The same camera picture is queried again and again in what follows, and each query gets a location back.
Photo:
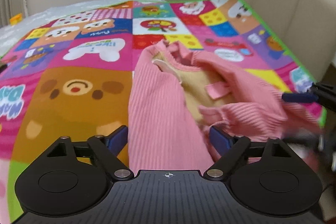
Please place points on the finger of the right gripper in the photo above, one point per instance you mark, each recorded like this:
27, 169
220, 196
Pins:
299, 97

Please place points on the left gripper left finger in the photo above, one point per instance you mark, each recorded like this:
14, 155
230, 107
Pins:
105, 150

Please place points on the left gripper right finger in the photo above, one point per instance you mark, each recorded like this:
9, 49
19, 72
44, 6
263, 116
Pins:
232, 151

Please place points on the pink ribbed knit garment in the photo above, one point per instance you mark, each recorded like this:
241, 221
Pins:
178, 94

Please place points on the colourful cartoon play mat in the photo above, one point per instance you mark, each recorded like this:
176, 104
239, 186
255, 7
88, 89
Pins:
73, 76

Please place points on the small orange box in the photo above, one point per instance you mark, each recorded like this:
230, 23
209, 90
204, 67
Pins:
16, 19

